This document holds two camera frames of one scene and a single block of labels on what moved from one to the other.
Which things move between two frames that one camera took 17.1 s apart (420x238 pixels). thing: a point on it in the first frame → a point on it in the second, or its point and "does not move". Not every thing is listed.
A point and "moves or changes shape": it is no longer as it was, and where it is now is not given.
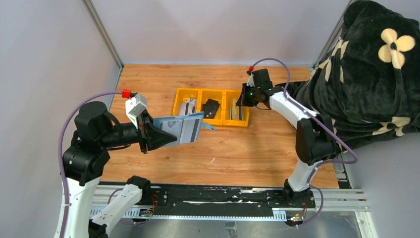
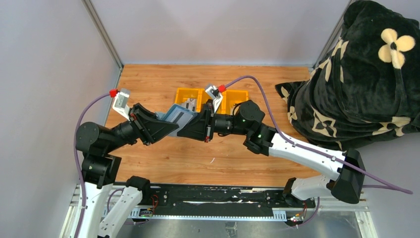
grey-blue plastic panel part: (186, 127) moves or changes shape
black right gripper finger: (248, 96) → (195, 129)
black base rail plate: (219, 201) does not move
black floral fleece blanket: (367, 81) does not move
